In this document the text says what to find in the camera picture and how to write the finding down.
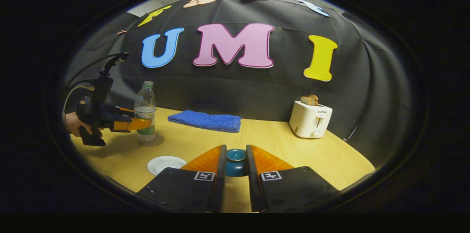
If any black backdrop cloth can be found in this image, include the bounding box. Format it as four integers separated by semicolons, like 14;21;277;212
64;0;412;156

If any clear plastic water bottle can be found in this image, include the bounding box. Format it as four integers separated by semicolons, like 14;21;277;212
134;81;157;143

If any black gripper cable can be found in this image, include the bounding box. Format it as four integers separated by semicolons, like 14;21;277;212
64;52;123;90

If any blue folded towel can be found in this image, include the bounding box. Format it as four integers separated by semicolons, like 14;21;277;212
167;110;242;133

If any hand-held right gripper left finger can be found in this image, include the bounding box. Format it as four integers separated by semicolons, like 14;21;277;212
137;145;228;213

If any white toaster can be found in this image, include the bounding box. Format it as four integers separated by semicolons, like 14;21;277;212
289;101;333;139

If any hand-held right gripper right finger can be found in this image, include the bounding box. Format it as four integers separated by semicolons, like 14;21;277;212
246;145;340;213

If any toast slice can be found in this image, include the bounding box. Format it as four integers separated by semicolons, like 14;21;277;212
300;94;319;106

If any round brown coaster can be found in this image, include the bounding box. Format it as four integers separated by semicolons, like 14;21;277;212
137;133;165;148

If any white teacup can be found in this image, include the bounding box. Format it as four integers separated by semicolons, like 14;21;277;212
147;156;188;176

